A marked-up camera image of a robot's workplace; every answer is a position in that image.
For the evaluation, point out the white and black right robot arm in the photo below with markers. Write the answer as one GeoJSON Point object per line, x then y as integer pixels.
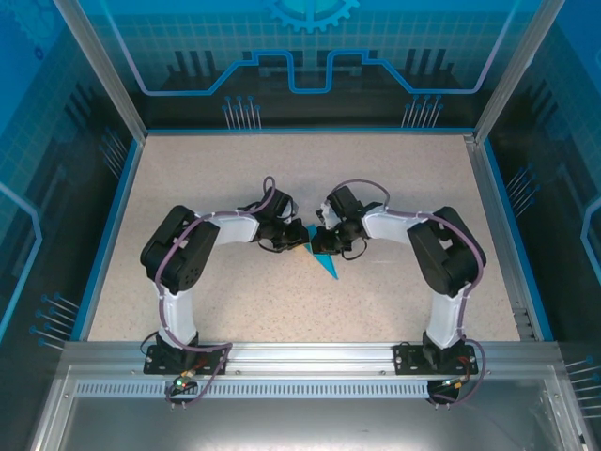
{"type": "Point", "coordinates": [446, 253]}

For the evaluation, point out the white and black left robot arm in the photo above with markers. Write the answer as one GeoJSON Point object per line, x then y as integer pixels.
{"type": "Point", "coordinates": [183, 263]}

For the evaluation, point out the metal tray sheet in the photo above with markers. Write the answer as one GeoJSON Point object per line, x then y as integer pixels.
{"type": "Point", "coordinates": [305, 423]}

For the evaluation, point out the blue table edge strip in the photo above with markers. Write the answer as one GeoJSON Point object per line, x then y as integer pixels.
{"type": "Point", "coordinates": [516, 239]}
{"type": "Point", "coordinates": [110, 239]}

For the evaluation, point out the blue printed back panel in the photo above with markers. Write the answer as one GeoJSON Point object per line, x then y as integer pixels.
{"type": "Point", "coordinates": [375, 28]}

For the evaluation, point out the blue printed side panel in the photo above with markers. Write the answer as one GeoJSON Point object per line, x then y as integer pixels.
{"type": "Point", "coordinates": [563, 188]}
{"type": "Point", "coordinates": [47, 188]}

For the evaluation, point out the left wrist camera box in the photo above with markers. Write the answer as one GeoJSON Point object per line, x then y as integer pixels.
{"type": "Point", "coordinates": [294, 211]}

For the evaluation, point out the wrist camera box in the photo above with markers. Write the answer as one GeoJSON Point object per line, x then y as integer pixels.
{"type": "Point", "coordinates": [294, 211]}
{"type": "Point", "coordinates": [326, 216]}

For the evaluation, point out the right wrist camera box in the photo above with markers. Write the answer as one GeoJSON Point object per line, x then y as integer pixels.
{"type": "Point", "coordinates": [326, 216]}

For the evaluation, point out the aluminium mounting rail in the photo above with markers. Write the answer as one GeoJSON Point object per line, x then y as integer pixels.
{"type": "Point", "coordinates": [305, 357]}

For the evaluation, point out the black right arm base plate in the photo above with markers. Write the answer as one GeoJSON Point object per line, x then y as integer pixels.
{"type": "Point", "coordinates": [406, 359]}

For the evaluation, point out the aluminium side rail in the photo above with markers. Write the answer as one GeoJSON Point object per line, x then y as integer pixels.
{"type": "Point", "coordinates": [498, 239]}

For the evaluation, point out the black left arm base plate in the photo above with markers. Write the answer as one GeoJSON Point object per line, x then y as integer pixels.
{"type": "Point", "coordinates": [157, 364]}

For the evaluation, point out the aluminium frame post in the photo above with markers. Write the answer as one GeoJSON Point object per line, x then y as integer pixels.
{"type": "Point", "coordinates": [103, 70]}
{"type": "Point", "coordinates": [516, 70]}

